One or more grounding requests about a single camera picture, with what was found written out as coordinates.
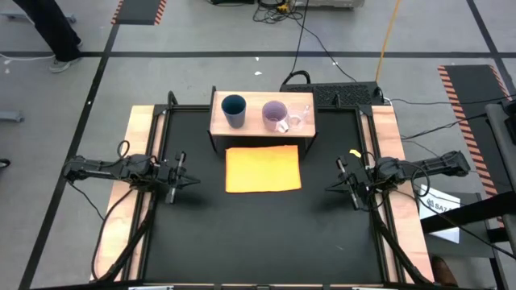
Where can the black metal beam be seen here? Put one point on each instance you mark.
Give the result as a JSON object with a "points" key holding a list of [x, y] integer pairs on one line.
{"points": [[467, 213]]}

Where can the wooden shelf with black legs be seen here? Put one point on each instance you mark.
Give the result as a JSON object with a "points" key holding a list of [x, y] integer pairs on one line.
{"points": [[250, 129]]}

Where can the light wooden side board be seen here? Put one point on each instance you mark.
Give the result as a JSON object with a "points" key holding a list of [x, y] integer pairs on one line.
{"points": [[141, 125], [413, 241]]}

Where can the grey equipment base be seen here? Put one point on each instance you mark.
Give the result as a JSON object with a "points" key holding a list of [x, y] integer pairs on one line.
{"points": [[328, 3]]}

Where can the person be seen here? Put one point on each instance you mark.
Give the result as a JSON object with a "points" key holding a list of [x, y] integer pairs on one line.
{"points": [[52, 28]]}

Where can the grey furniture foot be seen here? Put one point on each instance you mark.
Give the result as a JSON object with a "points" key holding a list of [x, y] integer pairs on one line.
{"points": [[10, 116]]}

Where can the grey desk leg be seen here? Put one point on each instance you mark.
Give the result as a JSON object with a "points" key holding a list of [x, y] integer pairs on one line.
{"points": [[8, 15]]}

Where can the black hazard-striped floor mat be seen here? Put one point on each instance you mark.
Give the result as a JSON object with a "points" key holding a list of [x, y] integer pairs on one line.
{"points": [[139, 11], [471, 92]]}

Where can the clear plastic cup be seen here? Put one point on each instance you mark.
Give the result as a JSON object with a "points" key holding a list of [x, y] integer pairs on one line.
{"points": [[297, 119]]}

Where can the purple white ceramic mug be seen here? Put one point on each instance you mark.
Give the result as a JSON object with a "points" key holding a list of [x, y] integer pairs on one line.
{"points": [[275, 114]]}

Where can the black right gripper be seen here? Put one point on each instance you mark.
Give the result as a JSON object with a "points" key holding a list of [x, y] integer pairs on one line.
{"points": [[363, 183]]}

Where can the yellow tape tag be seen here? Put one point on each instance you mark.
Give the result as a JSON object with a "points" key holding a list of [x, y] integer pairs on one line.
{"points": [[354, 153]]}

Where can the black metal table frame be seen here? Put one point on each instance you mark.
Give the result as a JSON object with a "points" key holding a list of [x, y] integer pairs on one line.
{"points": [[181, 108]]}

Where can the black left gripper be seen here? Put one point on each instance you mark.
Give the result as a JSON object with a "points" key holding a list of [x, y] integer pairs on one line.
{"points": [[171, 173]]}

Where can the white paper sign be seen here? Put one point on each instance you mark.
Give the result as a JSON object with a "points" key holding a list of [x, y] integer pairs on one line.
{"points": [[437, 205]]}

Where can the dark blue plastic cup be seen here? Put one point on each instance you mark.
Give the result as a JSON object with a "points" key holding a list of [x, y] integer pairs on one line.
{"points": [[234, 110]]}

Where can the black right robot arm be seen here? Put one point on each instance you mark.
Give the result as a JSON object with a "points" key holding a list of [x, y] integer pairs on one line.
{"points": [[439, 163]]}

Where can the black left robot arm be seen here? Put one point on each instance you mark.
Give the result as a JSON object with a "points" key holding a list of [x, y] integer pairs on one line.
{"points": [[133, 167]]}

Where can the yellow orange cloth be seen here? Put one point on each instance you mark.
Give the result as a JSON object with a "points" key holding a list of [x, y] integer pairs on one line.
{"points": [[262, 169]]}

